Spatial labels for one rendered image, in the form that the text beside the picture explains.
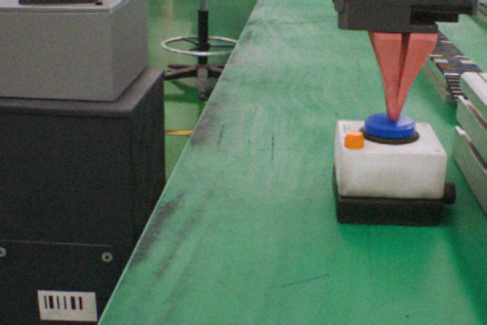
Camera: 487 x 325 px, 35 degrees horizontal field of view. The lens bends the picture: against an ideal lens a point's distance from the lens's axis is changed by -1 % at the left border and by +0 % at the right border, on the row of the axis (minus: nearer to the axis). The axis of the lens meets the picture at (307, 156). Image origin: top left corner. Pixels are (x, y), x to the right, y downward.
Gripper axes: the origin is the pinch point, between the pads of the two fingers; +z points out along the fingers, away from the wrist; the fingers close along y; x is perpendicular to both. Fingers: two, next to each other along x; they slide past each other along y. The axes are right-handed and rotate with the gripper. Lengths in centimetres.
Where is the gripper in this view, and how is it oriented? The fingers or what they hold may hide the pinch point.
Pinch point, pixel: (393, 108)
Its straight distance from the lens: 60.7
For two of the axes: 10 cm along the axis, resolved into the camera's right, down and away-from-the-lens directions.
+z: -0.4, 9.4, 3.3
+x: -0.2, -3.3, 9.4
